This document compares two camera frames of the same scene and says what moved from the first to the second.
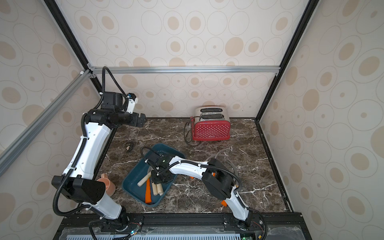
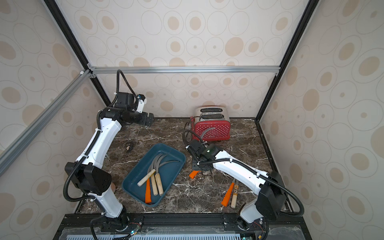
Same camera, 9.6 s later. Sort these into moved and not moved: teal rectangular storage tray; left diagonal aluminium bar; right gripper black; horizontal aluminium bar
Moved: right gripper black
Not moved: teal rectangular storage tray; left diagonal aluminium bar; horizontal aluminium bar
